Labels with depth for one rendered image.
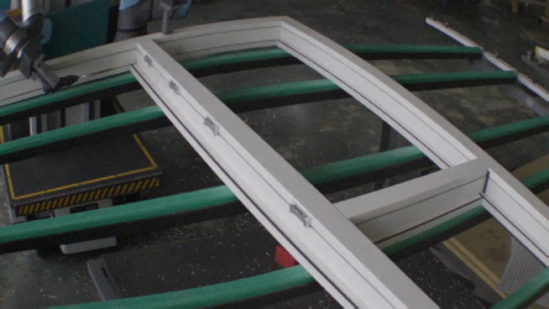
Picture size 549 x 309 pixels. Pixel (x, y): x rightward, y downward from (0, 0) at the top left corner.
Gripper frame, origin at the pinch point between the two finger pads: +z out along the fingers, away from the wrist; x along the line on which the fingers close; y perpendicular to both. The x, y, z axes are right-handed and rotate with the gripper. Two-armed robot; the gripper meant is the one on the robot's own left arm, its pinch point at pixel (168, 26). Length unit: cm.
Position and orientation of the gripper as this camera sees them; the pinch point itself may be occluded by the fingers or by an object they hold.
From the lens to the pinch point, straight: 171.6
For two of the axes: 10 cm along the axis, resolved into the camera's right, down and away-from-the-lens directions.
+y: -8.8, 1.8, -4.4
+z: -0.7, 8.7, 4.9
